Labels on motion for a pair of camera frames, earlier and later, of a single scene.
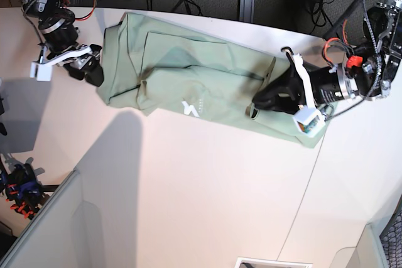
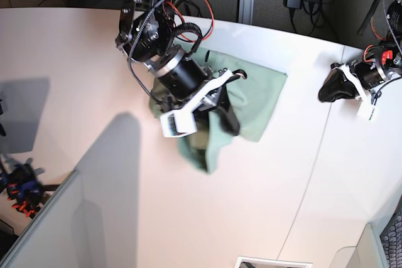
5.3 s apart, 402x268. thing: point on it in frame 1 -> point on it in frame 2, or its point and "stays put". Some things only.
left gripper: x=61 y=37 -> x=178 y=77
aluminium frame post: x=247 y=0 stays put
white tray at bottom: x=247 y=262 stays put
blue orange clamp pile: x=23 y=190 stays put
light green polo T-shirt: x=195 y=69 -> x=254 y=96
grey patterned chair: x=391 y=239 stays put
